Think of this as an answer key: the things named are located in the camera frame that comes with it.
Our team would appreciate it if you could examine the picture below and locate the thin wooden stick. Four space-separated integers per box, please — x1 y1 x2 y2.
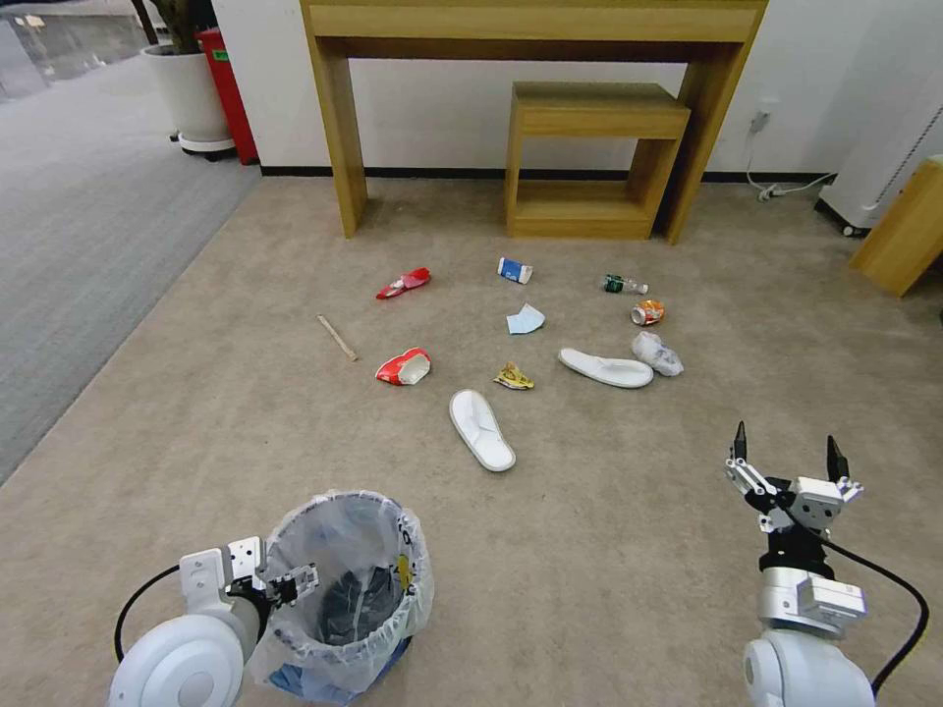
317 314 361 363

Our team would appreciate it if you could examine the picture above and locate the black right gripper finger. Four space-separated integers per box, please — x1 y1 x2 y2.
724 420 785 517
825 434 865 505

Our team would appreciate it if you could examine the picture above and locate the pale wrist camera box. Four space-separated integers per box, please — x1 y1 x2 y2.
796 476 847 529

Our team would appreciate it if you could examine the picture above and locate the white slipper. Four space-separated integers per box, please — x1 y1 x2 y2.
556 347 655 390
448 389 518 473

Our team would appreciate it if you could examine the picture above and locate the round trash bin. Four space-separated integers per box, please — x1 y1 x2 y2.
261 494 432 697

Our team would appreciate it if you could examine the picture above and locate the white power cable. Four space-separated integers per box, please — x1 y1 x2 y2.
743 121 839 204

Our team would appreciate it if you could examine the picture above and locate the crumpled white plastic bag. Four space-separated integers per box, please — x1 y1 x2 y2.
630 331 686 378

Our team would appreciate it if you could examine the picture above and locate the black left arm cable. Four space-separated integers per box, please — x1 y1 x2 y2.
113 565 184 664

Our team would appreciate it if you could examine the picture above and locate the white plant pot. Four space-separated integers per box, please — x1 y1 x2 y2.
139 43 236 142

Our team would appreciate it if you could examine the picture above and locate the light wooden cabinet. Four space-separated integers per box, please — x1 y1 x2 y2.
848 152 943 299

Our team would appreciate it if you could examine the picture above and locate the crumpled yellow wrapper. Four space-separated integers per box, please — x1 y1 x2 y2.
492 361 537 391

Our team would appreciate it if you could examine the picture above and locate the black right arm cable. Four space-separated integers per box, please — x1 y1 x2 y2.
782 494 929 695

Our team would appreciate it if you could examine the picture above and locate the red bin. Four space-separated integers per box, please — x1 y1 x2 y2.
194 27 260 167

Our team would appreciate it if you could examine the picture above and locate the flat red foil wrapper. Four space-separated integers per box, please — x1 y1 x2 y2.
375 267 433 301

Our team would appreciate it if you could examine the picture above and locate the dark plant trunk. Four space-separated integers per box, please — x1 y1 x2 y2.
131 0 216 57

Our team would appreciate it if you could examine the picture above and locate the light blue face mask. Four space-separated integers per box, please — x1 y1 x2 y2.
505 301 548 338

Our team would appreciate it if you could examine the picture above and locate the small wooden stool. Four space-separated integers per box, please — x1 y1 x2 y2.
503 81 693 243

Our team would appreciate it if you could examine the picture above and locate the white wheeled pot tray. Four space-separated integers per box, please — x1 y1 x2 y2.
169 131 239 164

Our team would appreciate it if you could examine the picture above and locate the white standing appliance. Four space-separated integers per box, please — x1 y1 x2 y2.
812 101 943 240

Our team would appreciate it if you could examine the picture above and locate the tall wooden desk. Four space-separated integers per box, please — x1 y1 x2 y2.
299 0 770 246

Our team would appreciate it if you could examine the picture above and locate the clear plastic bin liner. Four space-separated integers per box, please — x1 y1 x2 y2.
246 488 436 698

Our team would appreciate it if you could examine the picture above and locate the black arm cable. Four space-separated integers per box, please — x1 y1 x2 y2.
113 565 184 664
782 494 929 695

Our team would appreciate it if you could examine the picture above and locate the crumpled red snack bag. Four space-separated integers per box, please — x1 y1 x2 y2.
374 347 433 387

